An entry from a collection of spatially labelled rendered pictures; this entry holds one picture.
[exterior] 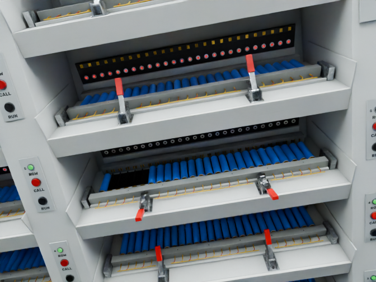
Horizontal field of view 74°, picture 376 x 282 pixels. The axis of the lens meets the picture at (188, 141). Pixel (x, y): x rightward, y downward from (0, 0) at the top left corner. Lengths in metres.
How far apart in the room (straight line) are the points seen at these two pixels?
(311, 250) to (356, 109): 0.36
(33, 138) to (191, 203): 0.35
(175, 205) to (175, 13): 0.39
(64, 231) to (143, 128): 0.30
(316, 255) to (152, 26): 0.63
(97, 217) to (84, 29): 0.39
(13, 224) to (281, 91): 0.68
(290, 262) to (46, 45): 0.71
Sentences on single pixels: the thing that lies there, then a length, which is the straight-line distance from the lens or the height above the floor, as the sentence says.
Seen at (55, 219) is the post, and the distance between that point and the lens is 0.64.
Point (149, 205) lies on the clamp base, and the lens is 0.58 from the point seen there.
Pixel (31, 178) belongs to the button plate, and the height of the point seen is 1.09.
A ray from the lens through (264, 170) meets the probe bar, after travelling 0.60.
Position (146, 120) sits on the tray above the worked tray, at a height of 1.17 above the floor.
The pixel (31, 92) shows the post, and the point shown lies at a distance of 0.57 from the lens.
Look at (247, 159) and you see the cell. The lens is 0.63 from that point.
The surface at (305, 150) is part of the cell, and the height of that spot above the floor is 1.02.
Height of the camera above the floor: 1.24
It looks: 15 degrees down
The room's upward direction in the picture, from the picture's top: 10 degrees counter-clockwise
